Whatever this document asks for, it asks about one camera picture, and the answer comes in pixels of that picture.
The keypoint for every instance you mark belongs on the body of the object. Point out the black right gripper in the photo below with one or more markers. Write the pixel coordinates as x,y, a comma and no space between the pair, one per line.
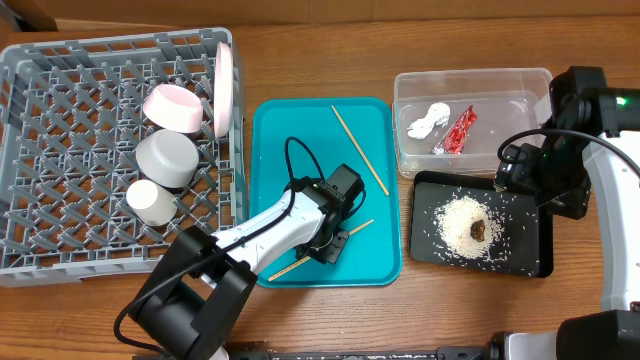
517,173

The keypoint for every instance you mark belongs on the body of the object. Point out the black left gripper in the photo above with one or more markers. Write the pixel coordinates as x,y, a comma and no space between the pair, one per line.
329,248

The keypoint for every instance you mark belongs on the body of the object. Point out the wooden chopstick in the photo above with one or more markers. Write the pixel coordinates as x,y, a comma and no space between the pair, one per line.
307,258
360,150

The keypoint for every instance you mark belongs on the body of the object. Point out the red snack wrapper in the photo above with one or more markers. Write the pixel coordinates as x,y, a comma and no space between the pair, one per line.
454,140

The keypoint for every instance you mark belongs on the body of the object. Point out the white napkin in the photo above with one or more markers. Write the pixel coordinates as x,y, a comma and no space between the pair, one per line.
438,114

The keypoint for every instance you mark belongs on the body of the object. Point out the large white plate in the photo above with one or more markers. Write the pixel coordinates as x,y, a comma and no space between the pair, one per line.
223,90

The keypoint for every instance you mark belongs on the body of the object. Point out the grey bowl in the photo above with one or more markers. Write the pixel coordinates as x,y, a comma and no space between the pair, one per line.
168,158

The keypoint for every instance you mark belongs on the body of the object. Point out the white paper cup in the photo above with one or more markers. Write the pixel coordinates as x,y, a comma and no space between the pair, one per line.
150,202

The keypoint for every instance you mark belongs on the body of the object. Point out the small pink bowl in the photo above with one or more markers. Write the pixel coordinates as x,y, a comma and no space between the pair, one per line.
174,108

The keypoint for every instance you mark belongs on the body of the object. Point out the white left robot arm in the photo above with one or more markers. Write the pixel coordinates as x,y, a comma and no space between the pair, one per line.
194,296

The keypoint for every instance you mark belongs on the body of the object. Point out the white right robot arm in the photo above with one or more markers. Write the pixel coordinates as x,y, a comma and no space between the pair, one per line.
591,148

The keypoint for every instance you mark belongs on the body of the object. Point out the teal serving tray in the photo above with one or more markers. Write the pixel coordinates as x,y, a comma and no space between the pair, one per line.
306,134

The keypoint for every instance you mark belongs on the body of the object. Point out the white rice pile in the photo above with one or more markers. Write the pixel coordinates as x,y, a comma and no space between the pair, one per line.
454,222

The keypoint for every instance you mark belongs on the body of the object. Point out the black tray bin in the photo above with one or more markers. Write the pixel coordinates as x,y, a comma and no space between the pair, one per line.
527,245

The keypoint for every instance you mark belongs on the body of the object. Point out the clear plastic bin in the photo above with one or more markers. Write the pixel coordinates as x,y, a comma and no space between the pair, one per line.
506,101

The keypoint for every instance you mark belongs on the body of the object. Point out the brown food lump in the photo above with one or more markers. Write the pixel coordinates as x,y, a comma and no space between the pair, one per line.
477,230

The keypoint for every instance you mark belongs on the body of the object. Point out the grey dish rack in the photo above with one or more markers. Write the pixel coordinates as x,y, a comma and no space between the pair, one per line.
71,119

